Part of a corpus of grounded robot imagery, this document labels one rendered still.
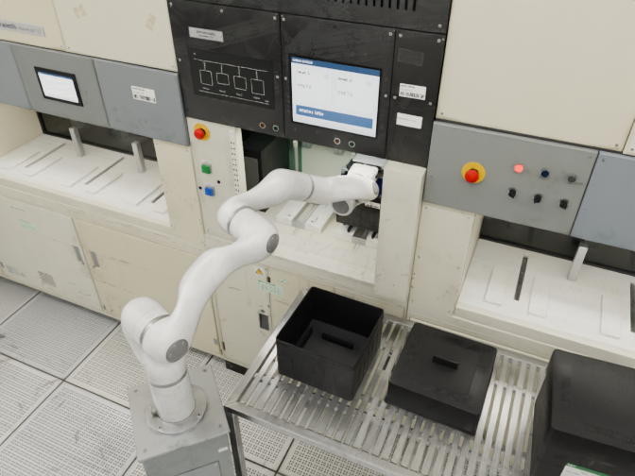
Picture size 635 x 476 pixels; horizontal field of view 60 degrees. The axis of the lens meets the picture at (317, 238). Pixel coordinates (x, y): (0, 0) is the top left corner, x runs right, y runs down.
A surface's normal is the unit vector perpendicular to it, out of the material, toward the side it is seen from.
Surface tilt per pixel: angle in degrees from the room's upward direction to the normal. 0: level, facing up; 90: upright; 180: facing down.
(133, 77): 90
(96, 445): 0
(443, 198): 90
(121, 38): 90
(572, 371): 0
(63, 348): 0
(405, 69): 90
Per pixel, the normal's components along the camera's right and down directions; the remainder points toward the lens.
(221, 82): -0.40, 0.57
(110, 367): 0.00, -0.79
